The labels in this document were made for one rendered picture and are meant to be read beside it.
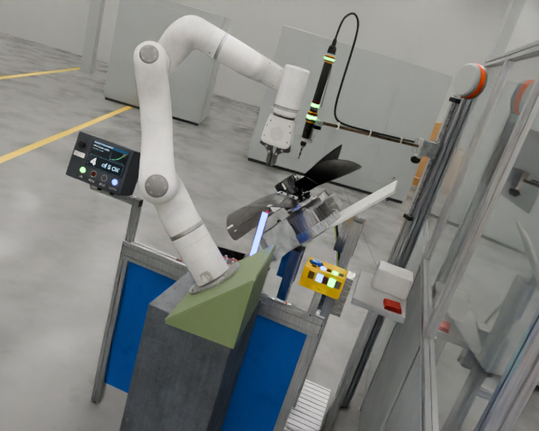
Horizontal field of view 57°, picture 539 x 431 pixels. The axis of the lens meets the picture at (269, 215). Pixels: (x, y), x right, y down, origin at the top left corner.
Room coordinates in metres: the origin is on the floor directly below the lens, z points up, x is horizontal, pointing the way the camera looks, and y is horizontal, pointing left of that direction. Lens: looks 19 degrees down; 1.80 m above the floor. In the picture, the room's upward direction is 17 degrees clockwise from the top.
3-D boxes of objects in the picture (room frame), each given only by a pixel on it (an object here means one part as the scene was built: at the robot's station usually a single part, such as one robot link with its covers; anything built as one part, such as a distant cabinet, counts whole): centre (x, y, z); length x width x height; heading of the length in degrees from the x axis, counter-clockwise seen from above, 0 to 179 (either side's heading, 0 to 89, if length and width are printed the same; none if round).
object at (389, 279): (2.26, -0.66, 0.92); 0.17 x 0.16 x 0.11; 79
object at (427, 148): (2.44, -0.63, 1.54); 0.10 x 0.07 x 0.08; 114
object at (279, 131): (1.69, 0.05, 1.54); 0.10 x 0.07 x 0.11; 79
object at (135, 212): (1.94, 0.54, 0.96); 0.03 x 0.03 x 0.20; 79
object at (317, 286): (1.77, -0.27, 1.02); 0.16 x 0.10 x 0.11; 79
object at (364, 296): (2.19, -0.61, 0.85); 0.36 x 0.24 x 0.03; 169
